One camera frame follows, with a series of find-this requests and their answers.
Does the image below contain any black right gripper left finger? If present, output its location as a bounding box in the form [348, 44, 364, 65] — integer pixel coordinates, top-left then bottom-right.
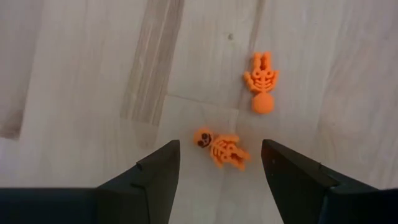
[0, 139, 181, 224]

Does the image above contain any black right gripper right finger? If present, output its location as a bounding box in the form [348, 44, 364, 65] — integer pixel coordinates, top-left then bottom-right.
[261, 139, 398, 224]

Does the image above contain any orange foam pumpkin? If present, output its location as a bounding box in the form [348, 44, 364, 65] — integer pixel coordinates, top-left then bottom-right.
[242, 51, 280, 115]
[192, 128, 251, 171]

